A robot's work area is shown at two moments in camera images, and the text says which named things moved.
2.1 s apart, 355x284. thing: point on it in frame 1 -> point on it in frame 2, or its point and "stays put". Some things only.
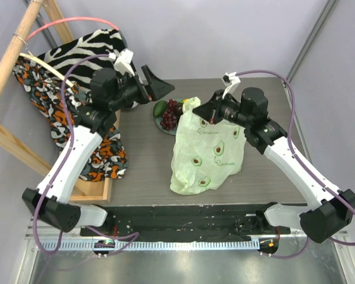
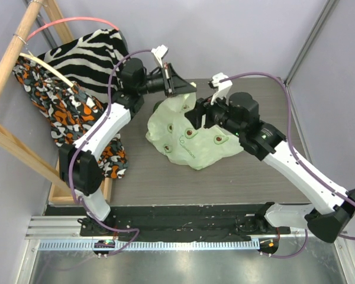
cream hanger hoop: (48, 67) stays put
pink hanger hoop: (70, 19) stays put
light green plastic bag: (204, 153) -> (169, 129)
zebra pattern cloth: (107, 42) stays put
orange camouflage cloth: (58, 102) stays put
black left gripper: (148, 87) -> (169, 83)
